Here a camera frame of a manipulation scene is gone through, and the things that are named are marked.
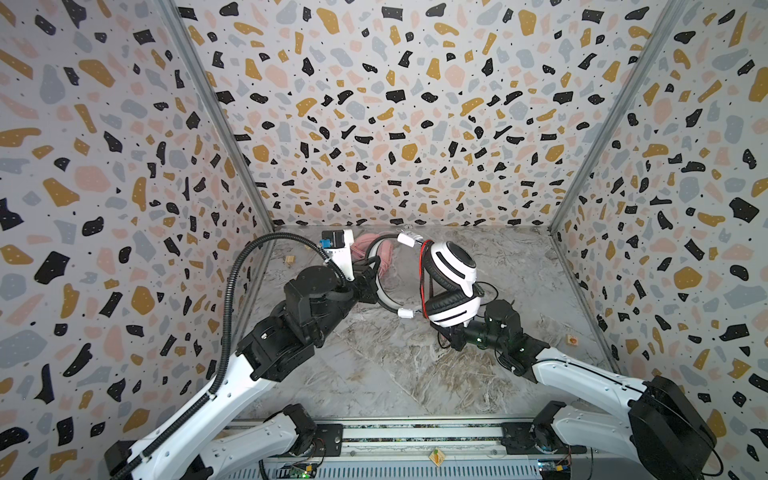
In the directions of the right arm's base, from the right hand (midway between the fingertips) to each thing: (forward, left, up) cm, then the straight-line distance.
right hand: (429, 319), depth 77 cm
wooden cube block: (+2, -44, -17) cm, 48 cm away
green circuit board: (-31, +29, -17) cm, 46 cm away
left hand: (+1, +11, +25) cm, 27 cm away
